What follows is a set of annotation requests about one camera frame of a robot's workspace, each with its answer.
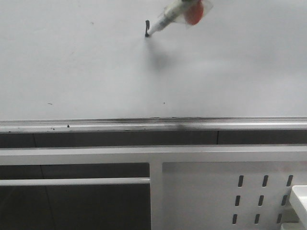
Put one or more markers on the white whiteboard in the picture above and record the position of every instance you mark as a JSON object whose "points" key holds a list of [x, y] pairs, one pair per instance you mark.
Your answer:
{"points": [[69, 65]]}

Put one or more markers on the white whiteboard marker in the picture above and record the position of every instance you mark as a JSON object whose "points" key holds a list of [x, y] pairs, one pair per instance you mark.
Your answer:
{"points": [[170, 13]]}

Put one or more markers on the white metal storage tray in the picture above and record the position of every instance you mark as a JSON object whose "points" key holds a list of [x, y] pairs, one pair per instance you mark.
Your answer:
{"points": [[299, 203]]}

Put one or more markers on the white whiteboard stand frame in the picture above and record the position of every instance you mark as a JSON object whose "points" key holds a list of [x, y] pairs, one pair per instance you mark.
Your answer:
{"points": [[151, 188]]}

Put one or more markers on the red round magnet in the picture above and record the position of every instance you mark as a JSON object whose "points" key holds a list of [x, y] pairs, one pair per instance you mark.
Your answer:
{"points": [[194, 14]]}

